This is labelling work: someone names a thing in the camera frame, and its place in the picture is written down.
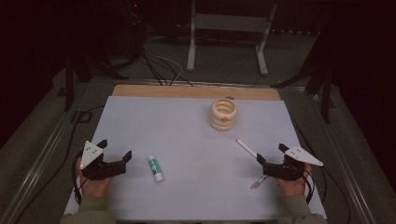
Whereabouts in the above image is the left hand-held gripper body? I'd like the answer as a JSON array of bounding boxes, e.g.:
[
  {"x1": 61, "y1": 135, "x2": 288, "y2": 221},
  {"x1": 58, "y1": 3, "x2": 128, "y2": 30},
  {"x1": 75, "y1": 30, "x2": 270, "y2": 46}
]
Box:
[{"x1": 79, "y1": 140, "x2": 127, "y2": 181}]

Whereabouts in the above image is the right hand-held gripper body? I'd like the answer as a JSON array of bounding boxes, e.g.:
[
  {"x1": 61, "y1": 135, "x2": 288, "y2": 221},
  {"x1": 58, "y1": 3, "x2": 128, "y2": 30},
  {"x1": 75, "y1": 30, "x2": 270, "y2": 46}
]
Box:
[{"x1": 262, "y1": 147, "x2": 324, "y2": 182}]

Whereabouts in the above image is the white pen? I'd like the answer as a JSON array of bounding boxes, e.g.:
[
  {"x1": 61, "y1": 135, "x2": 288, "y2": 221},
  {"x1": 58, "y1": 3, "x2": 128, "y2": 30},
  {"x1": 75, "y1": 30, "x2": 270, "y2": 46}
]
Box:
[{"x1": 236, "y1": 138, "x2": 259, "y2": 159}]

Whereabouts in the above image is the green and white glue stick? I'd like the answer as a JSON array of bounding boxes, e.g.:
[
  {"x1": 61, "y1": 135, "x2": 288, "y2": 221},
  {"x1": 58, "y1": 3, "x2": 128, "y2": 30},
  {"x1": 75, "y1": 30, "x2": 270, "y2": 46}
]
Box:
[{"x1": 148, "y1": 155, "x2": 165, "y2": 184}]

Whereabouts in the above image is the cream ribbed pen holder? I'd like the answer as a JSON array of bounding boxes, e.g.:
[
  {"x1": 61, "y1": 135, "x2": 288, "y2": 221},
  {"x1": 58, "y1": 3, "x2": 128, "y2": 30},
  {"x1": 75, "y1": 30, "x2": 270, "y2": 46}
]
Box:
[{"x1": 209, "y1": 97, "x2": 239, "y2": 132}]

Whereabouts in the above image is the person's right hand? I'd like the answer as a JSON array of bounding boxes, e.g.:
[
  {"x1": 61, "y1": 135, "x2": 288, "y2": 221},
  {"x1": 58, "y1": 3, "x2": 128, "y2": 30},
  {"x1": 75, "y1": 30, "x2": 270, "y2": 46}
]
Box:
[{"x1": 275, "y1": 163, "x2": 313, "y2": 198}]

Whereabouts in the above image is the person's left hand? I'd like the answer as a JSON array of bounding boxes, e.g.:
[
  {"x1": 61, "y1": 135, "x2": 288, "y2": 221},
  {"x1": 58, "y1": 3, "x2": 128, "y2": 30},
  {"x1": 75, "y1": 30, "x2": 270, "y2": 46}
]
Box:
[{"x1": 75, "y1": 156, "x2": 115, "y2": 199}]

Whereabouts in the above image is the light grey table mat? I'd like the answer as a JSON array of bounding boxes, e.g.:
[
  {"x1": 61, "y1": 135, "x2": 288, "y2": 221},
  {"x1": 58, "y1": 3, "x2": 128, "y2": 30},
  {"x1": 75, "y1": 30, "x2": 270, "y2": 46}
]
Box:
[{"x1": 64, "y1": 95, "x2": 327, "y2": 222}]

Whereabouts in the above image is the black tripod stand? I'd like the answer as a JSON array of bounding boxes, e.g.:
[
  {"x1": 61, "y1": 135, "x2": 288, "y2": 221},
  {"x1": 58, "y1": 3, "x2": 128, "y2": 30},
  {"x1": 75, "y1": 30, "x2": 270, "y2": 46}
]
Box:
[
  {"x1": 270, "y1": 31, "x2": 336, "y2": 124},
  {"x1": 64, "y1": 46, "x2": 129, "y2": 112}
]

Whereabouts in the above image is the dark equipment with red light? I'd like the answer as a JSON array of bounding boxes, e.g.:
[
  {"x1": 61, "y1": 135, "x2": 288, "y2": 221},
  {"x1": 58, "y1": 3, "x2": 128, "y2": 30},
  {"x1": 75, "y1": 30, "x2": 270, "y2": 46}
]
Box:
[{"x1": 102, "y1": 0, "x2": 146, "y2": 68}]

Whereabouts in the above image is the white metal stand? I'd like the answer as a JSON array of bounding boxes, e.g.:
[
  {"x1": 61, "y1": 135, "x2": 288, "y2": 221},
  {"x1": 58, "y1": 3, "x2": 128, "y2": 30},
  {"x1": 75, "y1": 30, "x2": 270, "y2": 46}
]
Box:
[{"x1": 186, "y1": 0, "x2": 278, "y2": 77}]

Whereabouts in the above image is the left hand-held gripper cable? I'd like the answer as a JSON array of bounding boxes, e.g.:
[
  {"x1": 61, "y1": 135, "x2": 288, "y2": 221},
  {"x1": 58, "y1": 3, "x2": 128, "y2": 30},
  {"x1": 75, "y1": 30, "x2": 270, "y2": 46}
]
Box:
[{"x1": 71, "y1": 151, "x2": 86, "y2": 205}]

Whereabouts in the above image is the hand-held gripper cable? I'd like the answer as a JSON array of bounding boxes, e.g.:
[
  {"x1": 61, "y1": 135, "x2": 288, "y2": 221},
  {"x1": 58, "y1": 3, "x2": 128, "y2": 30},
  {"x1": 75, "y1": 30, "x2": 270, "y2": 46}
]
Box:
[
  {"x1": 71, "y1": 151, "x2": 86, "y2": 205},
  {"x1": 290, "y1": 118, "x2": 351, "y2": 224}
]

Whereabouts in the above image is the right hand-held gripper cable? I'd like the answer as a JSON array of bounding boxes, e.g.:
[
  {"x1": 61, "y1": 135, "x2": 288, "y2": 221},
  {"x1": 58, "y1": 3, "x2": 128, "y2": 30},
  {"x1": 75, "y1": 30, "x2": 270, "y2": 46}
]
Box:
[{"x1": 290, "y1": 118, "x2": 351, "y2": 224}]

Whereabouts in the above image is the long black floor cable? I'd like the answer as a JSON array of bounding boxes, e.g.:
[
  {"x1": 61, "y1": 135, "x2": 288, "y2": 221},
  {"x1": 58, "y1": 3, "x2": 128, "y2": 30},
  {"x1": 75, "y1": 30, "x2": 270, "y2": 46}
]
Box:
[{"x1": 15, "y1": 105, "x2": 106, "y2": 224}]

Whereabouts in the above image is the black floor bracket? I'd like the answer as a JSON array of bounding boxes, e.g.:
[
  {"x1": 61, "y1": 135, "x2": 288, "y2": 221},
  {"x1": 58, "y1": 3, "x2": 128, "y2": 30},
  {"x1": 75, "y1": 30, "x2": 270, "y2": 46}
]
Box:
[{"x1": 71, "y1": 110, "x2": 93, "y2": 124}]

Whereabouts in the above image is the metal floor rail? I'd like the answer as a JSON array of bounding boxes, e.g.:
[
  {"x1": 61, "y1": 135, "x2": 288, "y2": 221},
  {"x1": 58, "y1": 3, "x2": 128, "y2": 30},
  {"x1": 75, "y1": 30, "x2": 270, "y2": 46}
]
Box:
[
  {"x1": 307, "y1": 92, "x2": 378, "y2": 224},
  {"x1": 0, "y1": 77, "x2": 92, "y2": 224}
]

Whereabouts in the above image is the black floor cable bundle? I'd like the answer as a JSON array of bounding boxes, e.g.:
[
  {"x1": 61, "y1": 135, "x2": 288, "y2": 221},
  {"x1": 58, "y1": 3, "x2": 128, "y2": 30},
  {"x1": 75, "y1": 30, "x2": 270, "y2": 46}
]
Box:
[{"x1": 140, "y1": 46, "x2": 194, "y2": 88}]

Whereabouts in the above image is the white floor cable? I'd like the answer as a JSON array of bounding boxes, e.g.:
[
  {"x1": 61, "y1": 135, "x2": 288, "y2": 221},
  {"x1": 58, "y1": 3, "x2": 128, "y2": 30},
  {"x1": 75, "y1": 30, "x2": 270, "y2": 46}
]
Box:
[{"x1": 143, "y1": 35, "x2": 184, "y2": 86}]

